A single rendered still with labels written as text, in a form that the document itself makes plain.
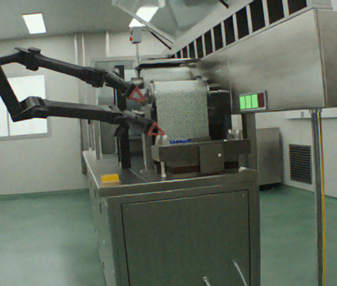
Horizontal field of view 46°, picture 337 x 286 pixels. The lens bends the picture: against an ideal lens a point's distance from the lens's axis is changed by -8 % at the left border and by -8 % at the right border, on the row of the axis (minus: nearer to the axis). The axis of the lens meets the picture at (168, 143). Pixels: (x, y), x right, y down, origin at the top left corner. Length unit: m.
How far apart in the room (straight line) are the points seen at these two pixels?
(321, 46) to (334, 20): 0.10
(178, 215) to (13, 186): 6.05
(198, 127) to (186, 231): 0.50
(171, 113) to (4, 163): 5.86
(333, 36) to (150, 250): 1.06
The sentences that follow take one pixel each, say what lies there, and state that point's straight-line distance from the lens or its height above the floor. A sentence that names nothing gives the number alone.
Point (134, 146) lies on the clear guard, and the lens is 2.93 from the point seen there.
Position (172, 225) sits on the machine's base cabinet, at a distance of 1.70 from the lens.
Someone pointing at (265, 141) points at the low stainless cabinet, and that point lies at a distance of 6.26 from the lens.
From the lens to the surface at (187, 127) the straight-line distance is 1.93.
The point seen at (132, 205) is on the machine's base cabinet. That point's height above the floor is 0.82.
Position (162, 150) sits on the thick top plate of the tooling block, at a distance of 1.70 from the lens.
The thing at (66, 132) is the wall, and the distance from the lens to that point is 7.42.
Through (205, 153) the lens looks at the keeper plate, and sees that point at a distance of 1.73.
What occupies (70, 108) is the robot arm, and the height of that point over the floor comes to 1.21.
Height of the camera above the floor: 1.13
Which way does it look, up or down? 3 degrees down
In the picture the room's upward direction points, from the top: 4 degrees counter-clockwise
